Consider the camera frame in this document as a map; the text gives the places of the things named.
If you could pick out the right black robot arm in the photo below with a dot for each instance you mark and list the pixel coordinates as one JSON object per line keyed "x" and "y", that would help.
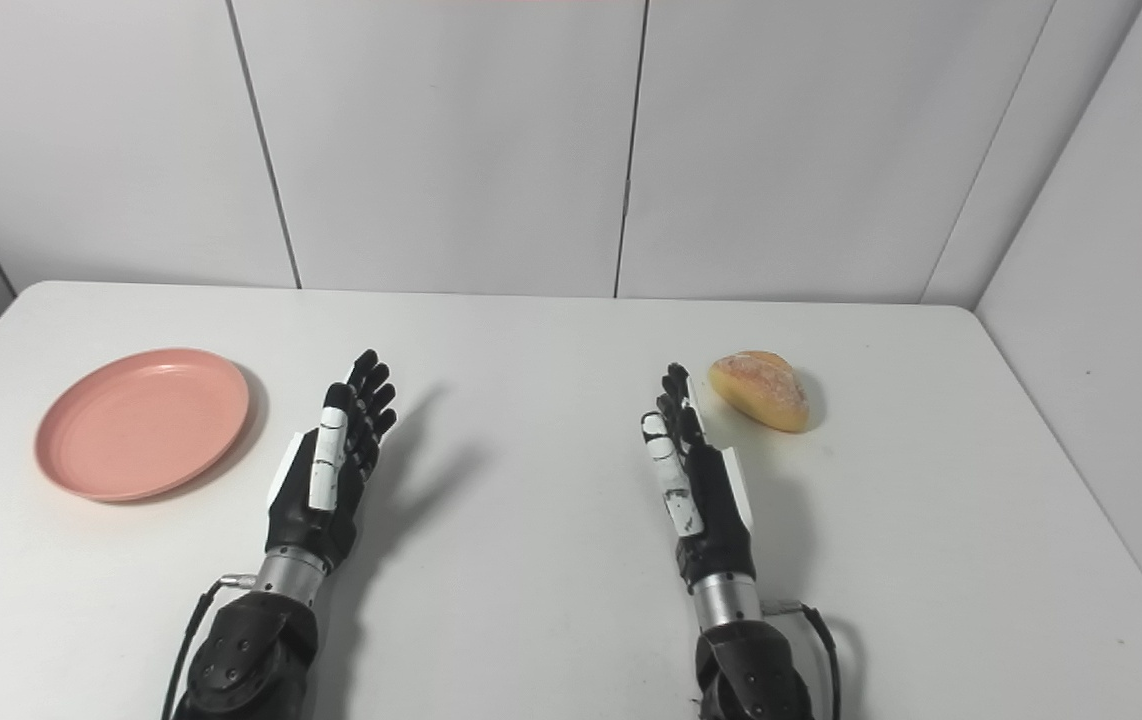
{"x": 746, "y": 670}

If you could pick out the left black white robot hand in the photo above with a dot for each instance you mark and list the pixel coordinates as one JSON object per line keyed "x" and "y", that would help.
{"x": 316, "y": 510}

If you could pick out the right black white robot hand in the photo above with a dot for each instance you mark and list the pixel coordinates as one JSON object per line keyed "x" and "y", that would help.
{"x": 716, "y": 520}

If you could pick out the golden bread roll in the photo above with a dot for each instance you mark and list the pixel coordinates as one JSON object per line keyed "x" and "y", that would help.
{"x": 763, "y": 390}

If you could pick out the pink round plate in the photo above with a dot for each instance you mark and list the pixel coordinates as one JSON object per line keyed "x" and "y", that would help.
{"x": 136, "y": 425}

